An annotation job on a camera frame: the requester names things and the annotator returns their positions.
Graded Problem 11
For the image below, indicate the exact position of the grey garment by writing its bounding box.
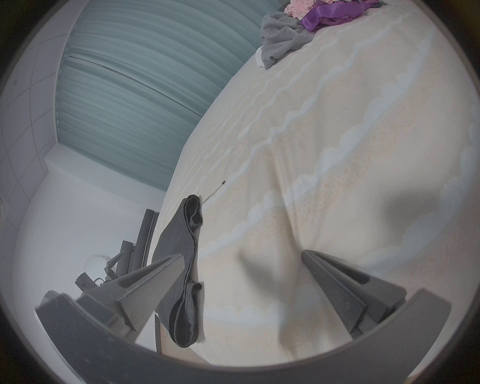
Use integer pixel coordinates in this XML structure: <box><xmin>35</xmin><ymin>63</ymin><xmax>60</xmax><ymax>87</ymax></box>
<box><xmin>260</xmin><ymin>11</ymin><xmax>316</xmax><ymax>70</ymax></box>

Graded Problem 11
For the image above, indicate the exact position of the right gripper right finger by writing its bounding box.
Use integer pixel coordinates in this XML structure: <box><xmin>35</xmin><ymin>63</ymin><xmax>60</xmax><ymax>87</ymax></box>
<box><xmin>302</xmin><ymin>249</ymin><xmax>407</xmax><ymax>334</ymax></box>

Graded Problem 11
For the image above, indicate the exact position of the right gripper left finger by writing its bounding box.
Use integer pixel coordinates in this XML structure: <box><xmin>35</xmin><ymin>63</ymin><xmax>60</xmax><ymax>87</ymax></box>
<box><xmin>77</xmin><ymin>254</ymin><xmax>185</xmax><ymax>340</ymax></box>

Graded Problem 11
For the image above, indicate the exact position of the pink garment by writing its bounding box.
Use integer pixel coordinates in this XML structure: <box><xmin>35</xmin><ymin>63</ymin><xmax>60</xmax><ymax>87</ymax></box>
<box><xmin>284</xmin><ymin>0</ymin><xmax>319</xmax><ymax>20</ymax></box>

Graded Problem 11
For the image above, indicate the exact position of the purple garment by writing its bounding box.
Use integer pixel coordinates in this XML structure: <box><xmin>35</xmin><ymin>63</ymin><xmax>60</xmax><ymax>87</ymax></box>
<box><xmin>300</xmin><ymin>0</ymin><xmax>388</xmax><ymax>33</ymax></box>

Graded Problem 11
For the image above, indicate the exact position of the black chest of drawers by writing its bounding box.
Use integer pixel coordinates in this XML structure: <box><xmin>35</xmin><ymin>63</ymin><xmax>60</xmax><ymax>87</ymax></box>
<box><xmin>117</xmin><ymin>208</ymin><xmax>160</xmax><ymax>279</ymax></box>

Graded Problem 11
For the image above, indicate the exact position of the bed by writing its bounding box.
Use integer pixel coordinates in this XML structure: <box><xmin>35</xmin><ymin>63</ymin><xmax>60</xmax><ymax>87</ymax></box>
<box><xmin>153</xmin><ymin>0</ymin><xmax>480</xmax><ymax>366</ymax></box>

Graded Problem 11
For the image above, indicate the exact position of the blue-green curtain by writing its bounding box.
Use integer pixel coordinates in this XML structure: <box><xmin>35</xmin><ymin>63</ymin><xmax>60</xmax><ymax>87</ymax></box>
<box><xmin>65</xmin><ymin>0</ymin><xmax>286</xmax><ymax>117</ymax></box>
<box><xmin>55</xmin><ymin>56</ymin><xmax>206</xmax><ymax>193</ymax></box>

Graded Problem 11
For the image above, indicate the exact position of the black T-shirt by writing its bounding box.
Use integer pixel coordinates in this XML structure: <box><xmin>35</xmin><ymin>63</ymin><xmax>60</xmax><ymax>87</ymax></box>
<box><xmin>150</xmin><ymin>181</ymin><xmax>227</xmax><ymax>348</ymax></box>

